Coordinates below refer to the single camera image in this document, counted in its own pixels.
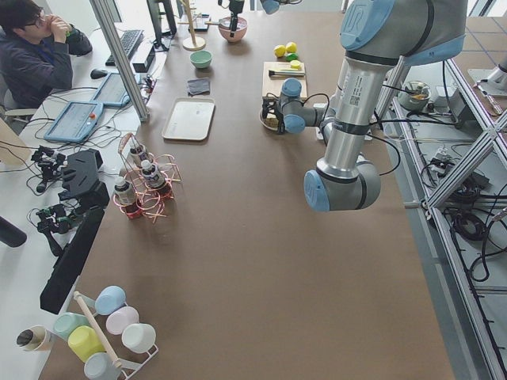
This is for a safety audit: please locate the wooden cutting board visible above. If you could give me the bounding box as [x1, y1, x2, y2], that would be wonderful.
[261, 61, 308, 101]

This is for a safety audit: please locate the steel tumbler cup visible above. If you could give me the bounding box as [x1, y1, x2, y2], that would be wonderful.
[16, 325, 54, 352]

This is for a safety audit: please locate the seated person dark jacket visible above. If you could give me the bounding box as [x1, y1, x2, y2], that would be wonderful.
[1, 1, 93, 108]

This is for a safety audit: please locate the blue cup on rack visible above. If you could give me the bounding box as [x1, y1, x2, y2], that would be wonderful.
[95, 285, 126, 315]

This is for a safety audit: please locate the dark bottle white cap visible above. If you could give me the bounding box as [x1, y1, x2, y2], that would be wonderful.
[141, 159, 166, 189]

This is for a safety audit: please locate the yellow lemon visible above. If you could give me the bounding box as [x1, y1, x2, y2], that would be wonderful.
[273, 44, 286, 58]
[285, 41, 297, 54]

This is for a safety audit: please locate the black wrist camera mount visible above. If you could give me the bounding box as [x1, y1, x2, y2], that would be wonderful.
[261, 98, 279, 119]

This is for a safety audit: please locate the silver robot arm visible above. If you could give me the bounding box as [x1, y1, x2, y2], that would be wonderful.
[228, 0, 300, 32]
[276, 1, 467, 211]

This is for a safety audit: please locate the steel ice scoop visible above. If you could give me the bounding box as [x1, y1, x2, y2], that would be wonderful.
[204, 17, 231, 29]

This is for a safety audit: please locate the white round plate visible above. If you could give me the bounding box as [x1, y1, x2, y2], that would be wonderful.
[259, 110, 283, 133]

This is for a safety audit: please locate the mint cup on rack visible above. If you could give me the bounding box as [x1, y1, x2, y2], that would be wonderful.
[52, 312, 90, 340]

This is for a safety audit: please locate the green lime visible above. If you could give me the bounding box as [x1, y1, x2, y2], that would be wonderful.
[285, 52, 299, 62]

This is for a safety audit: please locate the blue teach pendant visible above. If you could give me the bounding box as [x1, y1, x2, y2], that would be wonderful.
[44, 101, 104, 143]
[91, 73, 130, 108]

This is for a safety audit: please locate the copper wire bottle rack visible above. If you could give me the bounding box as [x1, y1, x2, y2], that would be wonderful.
[112, 132, 182, 222]

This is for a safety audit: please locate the yellow lemon far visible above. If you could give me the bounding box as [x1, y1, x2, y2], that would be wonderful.
[285, 41, 297, 54]

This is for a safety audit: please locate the pink bowl with ice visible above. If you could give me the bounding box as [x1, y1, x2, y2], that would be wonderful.
[218, 17, 248, 43]

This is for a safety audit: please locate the black computer mouse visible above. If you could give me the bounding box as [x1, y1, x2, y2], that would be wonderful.
[90, 69, 109, 79]

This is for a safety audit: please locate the blue teach pendant near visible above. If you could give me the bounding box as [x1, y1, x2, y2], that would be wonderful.
[44, 101, 104, 143]

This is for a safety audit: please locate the grey folded cloth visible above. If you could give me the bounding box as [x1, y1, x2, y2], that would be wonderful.
[187, 78, 211, 97]

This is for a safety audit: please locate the white cup on rack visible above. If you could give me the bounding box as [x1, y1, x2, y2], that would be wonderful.
[121, 323, 156, 354]

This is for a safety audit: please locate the blue teach pendant far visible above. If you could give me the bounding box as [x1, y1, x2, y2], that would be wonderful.
[91, 73, 130, 108]

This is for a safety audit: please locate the wooden cup stand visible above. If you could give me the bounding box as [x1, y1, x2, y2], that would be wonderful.
[178, 0, 206, 51]

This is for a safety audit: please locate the yellow lemon near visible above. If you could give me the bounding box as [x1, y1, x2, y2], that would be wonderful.
[273, 44, 286, 58]

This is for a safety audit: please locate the half lemon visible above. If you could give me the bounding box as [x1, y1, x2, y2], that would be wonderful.
[290, 59, 301, 70]

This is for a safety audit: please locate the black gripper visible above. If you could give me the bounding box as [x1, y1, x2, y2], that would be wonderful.
[275, 111, 285, 135]
[228, 0, 245, 32]

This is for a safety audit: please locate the pink cup on rack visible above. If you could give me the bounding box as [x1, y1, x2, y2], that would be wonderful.
[105, 306, 139, 335]

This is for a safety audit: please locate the green ceramic bowl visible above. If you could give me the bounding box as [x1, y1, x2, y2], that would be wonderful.
[189, 50, 212, 69]

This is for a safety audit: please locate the cream rabbit tray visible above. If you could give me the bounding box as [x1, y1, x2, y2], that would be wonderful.
[162, 97, 215, 142]

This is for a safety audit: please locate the grey-blue cup on rack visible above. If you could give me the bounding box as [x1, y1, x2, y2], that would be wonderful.
[84, 352, 120, 380]

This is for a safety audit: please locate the steel muddler black tip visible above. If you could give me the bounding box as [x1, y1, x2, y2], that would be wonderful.
[268, 70, 306, 78]

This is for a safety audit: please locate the yellow cup on rack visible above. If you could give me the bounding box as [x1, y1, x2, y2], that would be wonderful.
[67, 325, 105, 363]

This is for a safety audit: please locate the white cup rack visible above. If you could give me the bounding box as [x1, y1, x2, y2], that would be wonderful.
[73, 291, 160, 379]

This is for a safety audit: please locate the black keyboard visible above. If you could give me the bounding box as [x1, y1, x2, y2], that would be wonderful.
[120, 29, 144, 60]

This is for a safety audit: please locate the plain bread slice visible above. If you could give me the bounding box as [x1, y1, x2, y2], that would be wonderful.
[264, 115, 278, 130]

